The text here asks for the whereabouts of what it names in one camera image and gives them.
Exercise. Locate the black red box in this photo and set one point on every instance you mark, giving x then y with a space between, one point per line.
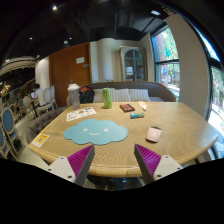
127 108

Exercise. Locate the white printed leaflet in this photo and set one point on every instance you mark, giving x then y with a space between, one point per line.
80 113

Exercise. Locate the blue cloud mouse pad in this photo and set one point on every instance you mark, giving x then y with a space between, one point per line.
98 132

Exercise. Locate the black bag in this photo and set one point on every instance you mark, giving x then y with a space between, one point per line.
86 95

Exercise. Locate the blue white chair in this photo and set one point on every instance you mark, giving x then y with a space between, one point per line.
10 130

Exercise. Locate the grey tufted bench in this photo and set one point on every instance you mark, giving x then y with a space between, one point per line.
39 123

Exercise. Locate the arched mirror cabinet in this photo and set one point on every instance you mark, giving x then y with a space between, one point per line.
133 63

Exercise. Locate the green can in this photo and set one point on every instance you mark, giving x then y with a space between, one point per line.
107 98

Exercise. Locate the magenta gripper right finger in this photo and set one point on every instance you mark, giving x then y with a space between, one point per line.
153 166

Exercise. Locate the wooden door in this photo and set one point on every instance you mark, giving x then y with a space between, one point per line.
69 66

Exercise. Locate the striped cushion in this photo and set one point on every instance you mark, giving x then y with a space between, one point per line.
117 95

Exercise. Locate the white paper packet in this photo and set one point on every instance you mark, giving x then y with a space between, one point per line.
142 105

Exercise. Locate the clear water bottle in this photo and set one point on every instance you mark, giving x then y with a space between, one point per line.
73 90

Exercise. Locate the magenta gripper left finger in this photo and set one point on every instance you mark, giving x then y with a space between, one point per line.
75 167

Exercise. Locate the teal small tube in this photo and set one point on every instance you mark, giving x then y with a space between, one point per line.
137 115

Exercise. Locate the pink computer mouse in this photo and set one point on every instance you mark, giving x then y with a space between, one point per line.
153 134

